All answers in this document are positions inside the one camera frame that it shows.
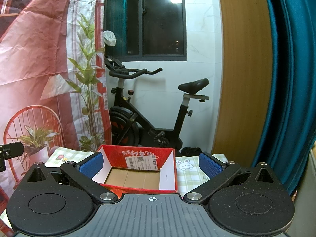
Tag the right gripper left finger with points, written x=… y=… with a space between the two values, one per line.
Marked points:
x=80 y=176

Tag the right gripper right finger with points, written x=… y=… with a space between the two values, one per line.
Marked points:
x=220 y=175

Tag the green checked bunny tablecloth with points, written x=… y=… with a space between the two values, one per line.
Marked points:
x=189 y=174

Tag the red strawberry cardboard box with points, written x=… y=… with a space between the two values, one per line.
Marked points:
x=138 y=170

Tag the black exercise bike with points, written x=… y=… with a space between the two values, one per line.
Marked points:
x=129 y=127

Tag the wooden door panel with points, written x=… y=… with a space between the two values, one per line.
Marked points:
x=246 y=78

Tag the printed red backdrop cloth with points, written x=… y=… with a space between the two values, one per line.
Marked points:
x=53 y=83

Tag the white plastic bag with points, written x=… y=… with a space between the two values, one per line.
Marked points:
x=109 y=38

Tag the dark window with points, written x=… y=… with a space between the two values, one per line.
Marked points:
x=146 y=30

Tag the teal curtain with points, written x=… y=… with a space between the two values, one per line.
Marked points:
x=289 y=129

